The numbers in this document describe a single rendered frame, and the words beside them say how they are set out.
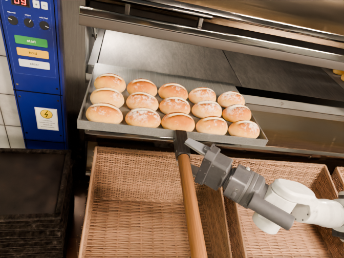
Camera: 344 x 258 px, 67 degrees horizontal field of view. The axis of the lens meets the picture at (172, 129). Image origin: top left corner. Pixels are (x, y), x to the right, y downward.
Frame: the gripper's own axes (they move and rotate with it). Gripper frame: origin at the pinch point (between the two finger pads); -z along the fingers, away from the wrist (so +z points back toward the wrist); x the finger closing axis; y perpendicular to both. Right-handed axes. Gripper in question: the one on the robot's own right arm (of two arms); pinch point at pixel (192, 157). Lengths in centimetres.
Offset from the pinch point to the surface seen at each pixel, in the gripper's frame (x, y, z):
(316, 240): 61, 53, 62
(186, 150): -1.9, -0.8, -2.0
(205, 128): -1.8, 11.1, -1.6
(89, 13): -23.7, 2.0, -37.1
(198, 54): 2, 64, -28
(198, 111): -1.4, 17.6, -6.8
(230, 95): -3.5, 31.3, -1.7
